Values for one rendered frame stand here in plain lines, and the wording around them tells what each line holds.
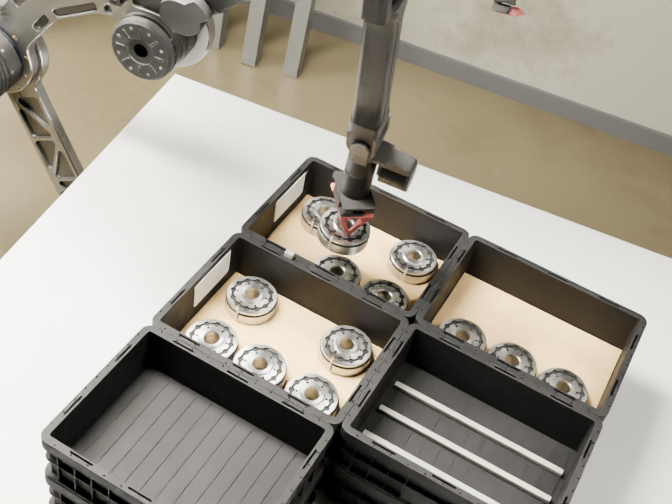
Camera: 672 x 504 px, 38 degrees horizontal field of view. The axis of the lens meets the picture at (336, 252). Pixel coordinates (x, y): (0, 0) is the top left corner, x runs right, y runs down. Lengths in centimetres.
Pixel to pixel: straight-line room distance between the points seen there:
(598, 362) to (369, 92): 80
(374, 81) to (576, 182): 234
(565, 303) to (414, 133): 186
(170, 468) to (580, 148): 267
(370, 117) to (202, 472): 68
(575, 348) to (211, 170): 99
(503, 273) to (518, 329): 13
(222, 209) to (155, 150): 26
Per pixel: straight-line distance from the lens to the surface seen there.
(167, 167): 247
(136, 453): 179
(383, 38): 154
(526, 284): 213
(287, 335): 196
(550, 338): 211
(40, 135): 266
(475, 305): 211
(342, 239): 193
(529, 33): 405
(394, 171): 180
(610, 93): 412
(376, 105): 166
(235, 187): 244
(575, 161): 399
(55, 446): 168
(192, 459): 178
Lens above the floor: 234
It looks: 45 degrees down
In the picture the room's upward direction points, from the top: 13 degrees clockwise
